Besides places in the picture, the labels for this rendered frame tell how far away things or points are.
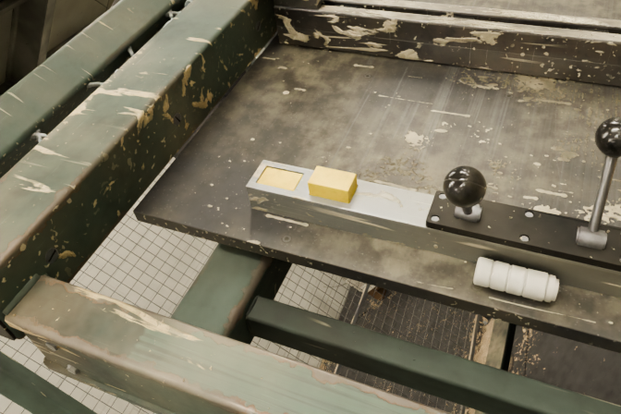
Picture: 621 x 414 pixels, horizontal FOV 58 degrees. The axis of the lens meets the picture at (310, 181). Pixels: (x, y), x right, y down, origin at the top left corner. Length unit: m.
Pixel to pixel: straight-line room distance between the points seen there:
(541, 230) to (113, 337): 0.44
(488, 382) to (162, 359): 0.32
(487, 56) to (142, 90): 0.50
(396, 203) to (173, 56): 0.39
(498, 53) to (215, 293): 0.53
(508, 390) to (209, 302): 0.34
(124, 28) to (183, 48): 0.62
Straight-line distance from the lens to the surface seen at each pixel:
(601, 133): 0.59
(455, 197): 0.51
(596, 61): 0.90
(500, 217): 0.62
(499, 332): 1.89
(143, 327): 0.58
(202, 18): 0.92
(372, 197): 0.65
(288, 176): 0.69
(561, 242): 0.62
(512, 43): 0.89
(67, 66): 1.36
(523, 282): 0.61
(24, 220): 0.67
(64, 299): 0.64
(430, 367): 0.63
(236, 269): 0.70
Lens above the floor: 1.70
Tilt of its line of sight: 6 degrees down
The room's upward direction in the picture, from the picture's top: 56 degrees counter-clockwise
